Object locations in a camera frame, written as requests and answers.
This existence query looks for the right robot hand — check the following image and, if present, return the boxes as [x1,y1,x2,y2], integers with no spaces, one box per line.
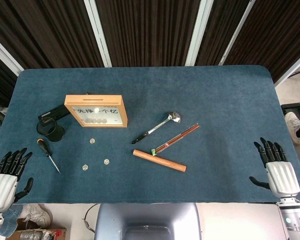
[249,136,300,200]

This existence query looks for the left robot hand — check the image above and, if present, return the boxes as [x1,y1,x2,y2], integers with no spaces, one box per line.
[0,147,34,213]

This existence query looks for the blue jeans leg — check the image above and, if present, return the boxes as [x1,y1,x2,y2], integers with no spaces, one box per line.
[0,204,25,238]

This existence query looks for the white sneaker with grey pattern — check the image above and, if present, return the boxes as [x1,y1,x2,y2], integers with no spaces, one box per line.
[19,203,52,228]

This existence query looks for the plain white sneaker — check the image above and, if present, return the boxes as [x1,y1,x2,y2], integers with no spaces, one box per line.
[284,111,300,145]

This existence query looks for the cardboard box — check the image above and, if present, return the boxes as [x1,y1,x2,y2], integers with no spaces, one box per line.
[6,218,68,240]

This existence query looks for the black equipment case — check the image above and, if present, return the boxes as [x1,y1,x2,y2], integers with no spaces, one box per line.
[281,101,300,120]

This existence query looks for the black mesh pen cup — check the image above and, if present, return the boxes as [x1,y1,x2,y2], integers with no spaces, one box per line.
[36,117,66,143]

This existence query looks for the black flat rectangular box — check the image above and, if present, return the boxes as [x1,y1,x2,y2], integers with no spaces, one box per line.
[37,104,70,121]

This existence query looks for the dark wood slat panel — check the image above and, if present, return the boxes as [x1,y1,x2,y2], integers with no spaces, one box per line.
[0,49,19,107]
[0,0,106,70]
[94,0,203,68]
[194,0,251,66]
[224,0,300,83]

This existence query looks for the red chopsticks in plastic sleeve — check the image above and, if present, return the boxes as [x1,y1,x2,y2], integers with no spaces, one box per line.
[150,122,200,156]

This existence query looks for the grey-blue robot torso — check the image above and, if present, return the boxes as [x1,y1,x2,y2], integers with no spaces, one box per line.
[94,202,203,240]

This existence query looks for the wooden rolling pin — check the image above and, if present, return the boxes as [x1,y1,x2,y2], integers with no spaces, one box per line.
[132,149,187,173]

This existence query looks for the blue table cloth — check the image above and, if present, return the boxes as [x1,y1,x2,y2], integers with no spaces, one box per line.
[0,65,300,205]

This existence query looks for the black orange handled screwdriver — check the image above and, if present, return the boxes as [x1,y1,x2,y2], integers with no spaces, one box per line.
[36,138,62,174]

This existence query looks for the grey floor cable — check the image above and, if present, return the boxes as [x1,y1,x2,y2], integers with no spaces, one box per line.
[83,203,99,233]

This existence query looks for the white partition post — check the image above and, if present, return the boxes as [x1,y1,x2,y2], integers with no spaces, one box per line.
[218,0,256,66]
[184,0,213,66]
[273,48,300,87]
[0,32,25,76]
[83,0,113,68]

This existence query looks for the steel ladle black handle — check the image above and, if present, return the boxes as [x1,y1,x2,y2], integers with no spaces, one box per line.
[131,111,183,145]

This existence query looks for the wooden coin bank box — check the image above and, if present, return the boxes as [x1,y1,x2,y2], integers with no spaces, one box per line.
[64,94,129,128]

